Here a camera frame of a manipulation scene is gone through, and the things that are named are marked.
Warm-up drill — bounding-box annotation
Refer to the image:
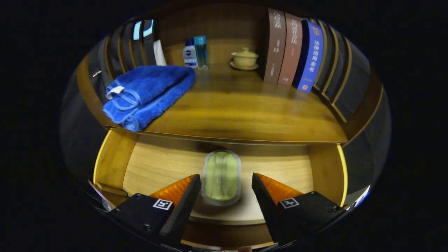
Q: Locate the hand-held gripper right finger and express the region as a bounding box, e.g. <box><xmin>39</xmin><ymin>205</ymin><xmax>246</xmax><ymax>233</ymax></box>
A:
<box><xmin>252</xmin><ymin>173</ymin><xmax>347</xmax><ymax>245</ymax></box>

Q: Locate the wooden cabinet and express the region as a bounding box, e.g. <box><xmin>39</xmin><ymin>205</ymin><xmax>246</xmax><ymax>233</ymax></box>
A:
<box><xmin>75</xmin><ymin>3</ymin><xmax>385</xmax><ymax>147</ymax></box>

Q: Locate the white bottle with blue cap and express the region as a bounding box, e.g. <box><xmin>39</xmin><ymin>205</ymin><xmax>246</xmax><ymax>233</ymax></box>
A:
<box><xmin>182</xmin><ymin>38</ymin><xmax>198</xmax><ymax>69</ymax></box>

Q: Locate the teal bottle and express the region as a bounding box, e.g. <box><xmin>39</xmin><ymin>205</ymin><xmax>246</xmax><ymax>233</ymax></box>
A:
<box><xmin>194</xmin><ymin>35</ymin><xmax>208</xmax><ymax>70</ymax></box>

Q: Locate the dark brown book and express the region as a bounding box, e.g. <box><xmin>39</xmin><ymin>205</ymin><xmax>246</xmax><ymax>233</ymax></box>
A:
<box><xmin>262</xmin><ymin>8</ymin><xmax>287</xmax><ymax>84</ymax></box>

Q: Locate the wooden drawer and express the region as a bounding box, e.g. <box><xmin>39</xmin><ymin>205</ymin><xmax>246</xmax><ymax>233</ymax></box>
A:
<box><xmin>89</xmin><ymin>128</ymin><xmax>349</xmax><ymax>250</ymax></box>

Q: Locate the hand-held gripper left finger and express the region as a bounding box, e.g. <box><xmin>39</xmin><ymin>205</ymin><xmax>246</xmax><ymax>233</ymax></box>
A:
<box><xmin>108</xmin><ymin>174</ymin><xmax>202</xmax><ymax>247</ymax></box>

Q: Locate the blue book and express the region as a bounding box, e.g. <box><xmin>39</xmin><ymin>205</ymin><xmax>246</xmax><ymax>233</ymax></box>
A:
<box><xmin>292</xmin><ymin>19</ymin><xmax>324</xmax><ymax>93</ymax></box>

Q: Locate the beige lidded teacup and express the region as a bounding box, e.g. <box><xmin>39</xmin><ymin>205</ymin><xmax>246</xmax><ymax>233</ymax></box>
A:
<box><xmin>230</xmin><ymin>47</ymin><xmax>260</xmax><ymax>71</ymax></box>

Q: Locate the white tube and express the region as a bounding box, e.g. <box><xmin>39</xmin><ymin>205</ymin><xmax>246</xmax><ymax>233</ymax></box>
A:
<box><xmin>153</xmin><ymin>39</ymin><xmax>167</xmax><ymax>66</ymax></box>

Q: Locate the black backdrop cloth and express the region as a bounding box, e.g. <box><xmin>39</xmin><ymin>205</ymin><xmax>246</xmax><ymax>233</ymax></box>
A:
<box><xmin>59</xmin><ymin>19</ymin><xmax>392</xmax><ymax>210</ymax></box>

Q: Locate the folded blue towel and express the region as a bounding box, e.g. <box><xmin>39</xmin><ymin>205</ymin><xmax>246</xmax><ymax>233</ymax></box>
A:
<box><xmin>103</xmin><ymin>65</ymin><xmax>196</xmax><ymax>132</ymax></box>

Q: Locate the white flat object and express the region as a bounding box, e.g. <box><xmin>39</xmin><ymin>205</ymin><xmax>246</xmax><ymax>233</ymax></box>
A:
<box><xmin>346</xmin><ymin>185</ymin><xmax>371</xmax><ymax>210</ymax></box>

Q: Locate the wooden countertop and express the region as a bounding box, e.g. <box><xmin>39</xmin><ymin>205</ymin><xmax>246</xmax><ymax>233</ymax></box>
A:
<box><xmin>77</xmin><ymin>52</ymin><xmax>349</xmax><ymax>144</ymax></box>

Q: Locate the reddish brown book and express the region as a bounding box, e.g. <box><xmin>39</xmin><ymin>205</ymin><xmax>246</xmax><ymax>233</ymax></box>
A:
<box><xmin>278</xmin><ymin>13</ymin><xmax>303</xmax><ymax>86</ymax></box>

